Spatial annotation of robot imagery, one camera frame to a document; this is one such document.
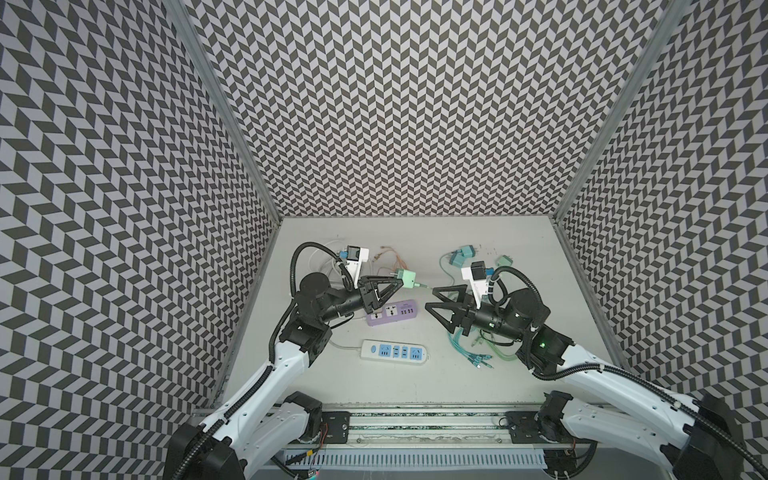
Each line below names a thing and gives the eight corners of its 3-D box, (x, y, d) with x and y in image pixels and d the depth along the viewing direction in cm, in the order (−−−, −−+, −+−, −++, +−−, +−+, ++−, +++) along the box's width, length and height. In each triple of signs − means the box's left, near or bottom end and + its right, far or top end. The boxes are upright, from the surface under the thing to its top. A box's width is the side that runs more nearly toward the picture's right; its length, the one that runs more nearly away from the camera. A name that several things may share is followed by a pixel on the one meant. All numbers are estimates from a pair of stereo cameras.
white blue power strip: (359, 360, 85) (358, 356, 83) (362, 342, 88) (361, 338, 86) (426, 365, 84) (427, 362, 82) (427, 347, 87) (427, 344, 85)
